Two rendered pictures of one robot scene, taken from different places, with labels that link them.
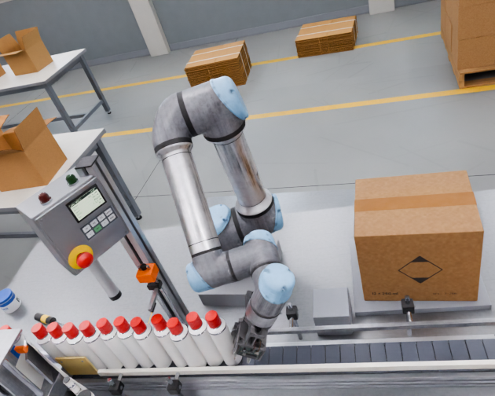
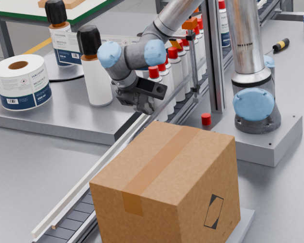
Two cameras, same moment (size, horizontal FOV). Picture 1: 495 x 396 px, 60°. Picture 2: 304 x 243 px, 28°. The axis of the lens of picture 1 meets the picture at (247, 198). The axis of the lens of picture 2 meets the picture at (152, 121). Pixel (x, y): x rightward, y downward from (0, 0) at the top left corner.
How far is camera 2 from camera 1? 193 cm
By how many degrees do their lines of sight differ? 81
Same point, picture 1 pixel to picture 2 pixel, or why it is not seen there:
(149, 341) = not seen: hidden behind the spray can
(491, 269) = not seen: outside the picture
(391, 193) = (188, 150)
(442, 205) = (140, 172)
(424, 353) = (84, 206)
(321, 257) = (247, 192)
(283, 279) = (103, 51)
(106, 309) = not seen: hidden behind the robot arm
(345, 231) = (277, 217)
